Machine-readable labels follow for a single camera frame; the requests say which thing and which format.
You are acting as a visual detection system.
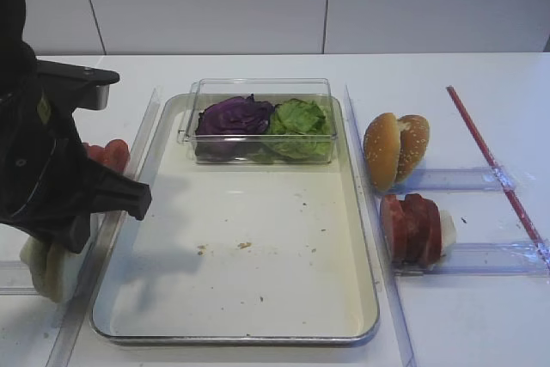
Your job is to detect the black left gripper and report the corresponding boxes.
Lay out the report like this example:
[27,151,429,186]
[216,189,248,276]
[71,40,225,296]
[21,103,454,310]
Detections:
[1,60,152,254]

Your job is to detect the pale bun bottom slice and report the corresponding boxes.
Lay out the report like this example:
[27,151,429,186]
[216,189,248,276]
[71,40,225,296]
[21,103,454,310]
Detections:
[45,213,101,304]

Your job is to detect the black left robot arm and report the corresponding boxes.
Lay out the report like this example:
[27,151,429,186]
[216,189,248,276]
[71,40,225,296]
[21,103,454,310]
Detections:
[1,0,151,254]

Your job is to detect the red tomato slices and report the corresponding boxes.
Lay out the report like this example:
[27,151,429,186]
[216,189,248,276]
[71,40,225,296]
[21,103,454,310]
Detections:
[82,139,130,174]

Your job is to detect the green lettuce leaves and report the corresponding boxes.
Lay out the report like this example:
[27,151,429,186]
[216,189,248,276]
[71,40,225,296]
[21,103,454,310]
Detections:
[260,98,333,162]

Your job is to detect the brown meat patty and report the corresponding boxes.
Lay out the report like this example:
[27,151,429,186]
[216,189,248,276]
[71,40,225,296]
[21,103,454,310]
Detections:
[380,194,407,263]
[400,193,430,263]
[420,199,442,267]

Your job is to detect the pale bun bottom standing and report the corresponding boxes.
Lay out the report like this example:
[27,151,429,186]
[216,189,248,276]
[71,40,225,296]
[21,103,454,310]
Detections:
[20,236,51,298]

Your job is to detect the metal baking tray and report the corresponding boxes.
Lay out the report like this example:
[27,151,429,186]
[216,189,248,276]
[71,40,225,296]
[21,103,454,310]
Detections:
[91,95,379,346]

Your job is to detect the purple cabbage leaves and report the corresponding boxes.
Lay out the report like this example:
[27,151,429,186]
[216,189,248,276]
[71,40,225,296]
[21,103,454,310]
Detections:
[195,95,274,160]

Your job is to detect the clear plastic vegetable container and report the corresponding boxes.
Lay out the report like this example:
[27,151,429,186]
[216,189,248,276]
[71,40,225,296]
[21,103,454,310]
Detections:
[177,78,338,164]

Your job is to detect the sesame bun top left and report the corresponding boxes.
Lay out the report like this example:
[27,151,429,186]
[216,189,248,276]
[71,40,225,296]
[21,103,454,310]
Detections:
[364,113,400,193]

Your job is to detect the sesame bun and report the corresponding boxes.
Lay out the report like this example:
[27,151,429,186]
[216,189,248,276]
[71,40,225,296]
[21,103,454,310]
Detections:
[395,114,431,183]
[364,113,400,193]

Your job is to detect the sesame bun top right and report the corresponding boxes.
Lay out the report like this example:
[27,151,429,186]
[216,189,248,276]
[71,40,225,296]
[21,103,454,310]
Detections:
[395,114,431,183]

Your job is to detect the white pusher block lower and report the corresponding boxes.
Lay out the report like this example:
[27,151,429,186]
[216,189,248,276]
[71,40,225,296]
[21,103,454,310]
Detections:
[439,210,456,256]

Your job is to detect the red strip on table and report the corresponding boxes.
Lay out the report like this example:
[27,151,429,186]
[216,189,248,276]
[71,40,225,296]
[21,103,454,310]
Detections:
[446,85,548,256]

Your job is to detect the clear left divider rail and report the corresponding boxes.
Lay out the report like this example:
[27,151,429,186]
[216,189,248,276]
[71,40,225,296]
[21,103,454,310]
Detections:
[46,87,162,367]

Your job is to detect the clear long divider rail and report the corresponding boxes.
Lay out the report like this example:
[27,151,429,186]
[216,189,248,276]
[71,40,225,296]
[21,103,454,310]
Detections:
[344,84,418,367]

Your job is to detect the clear rail track upper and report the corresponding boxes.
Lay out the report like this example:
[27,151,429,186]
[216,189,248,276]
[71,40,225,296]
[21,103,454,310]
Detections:
[390,167,516,193]

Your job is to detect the clear rail track lower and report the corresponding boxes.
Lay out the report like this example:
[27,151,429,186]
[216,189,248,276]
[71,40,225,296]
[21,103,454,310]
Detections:
[393,241,549,276]

